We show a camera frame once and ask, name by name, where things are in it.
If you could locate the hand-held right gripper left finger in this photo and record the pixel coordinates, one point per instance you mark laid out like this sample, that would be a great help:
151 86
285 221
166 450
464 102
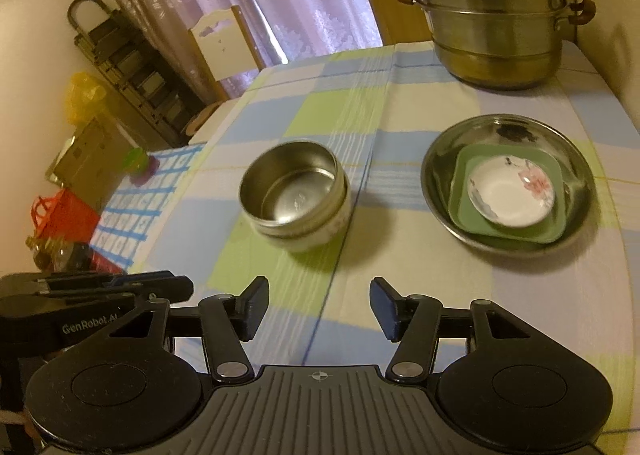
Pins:
257 306

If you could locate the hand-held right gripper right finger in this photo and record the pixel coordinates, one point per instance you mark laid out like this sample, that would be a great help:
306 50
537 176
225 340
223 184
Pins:
382 309

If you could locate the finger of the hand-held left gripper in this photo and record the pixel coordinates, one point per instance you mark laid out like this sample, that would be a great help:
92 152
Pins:
145 276
150 287

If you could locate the white floral bowl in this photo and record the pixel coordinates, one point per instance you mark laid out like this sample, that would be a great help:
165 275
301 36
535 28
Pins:
310 242

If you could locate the stainless steel bowl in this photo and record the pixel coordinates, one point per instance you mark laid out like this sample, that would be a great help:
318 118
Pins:
295 195

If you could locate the green square plate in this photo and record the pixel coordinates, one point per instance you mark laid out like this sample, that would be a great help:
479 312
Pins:
462 207

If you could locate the large stainless steel plate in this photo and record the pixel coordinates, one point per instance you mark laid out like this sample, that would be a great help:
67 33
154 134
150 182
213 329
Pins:
440 175

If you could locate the small white floral plate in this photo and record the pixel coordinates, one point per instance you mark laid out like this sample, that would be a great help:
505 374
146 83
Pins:
500 195

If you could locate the blue checked cloth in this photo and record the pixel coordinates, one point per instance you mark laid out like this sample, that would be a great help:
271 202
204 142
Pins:
135 215

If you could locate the red bag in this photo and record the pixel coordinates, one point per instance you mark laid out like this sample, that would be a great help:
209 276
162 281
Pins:
70 215

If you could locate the green and purple toy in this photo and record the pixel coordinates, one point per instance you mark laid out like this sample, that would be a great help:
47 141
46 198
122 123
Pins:
142 167

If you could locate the cardboard box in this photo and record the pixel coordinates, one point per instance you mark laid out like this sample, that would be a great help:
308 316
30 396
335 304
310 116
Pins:
90 150

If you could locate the yellow plastic bag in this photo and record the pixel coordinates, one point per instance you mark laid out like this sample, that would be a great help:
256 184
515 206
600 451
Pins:
85 95

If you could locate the black folding rack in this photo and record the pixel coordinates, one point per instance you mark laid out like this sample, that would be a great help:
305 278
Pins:
140 80

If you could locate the checked tablecloth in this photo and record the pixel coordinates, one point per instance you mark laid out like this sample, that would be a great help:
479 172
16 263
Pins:
400 100

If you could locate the white wooden chair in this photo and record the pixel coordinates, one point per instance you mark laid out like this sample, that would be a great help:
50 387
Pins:
225 50

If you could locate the stainless steel steamer pot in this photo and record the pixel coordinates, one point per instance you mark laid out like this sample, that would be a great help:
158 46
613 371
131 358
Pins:
495 35

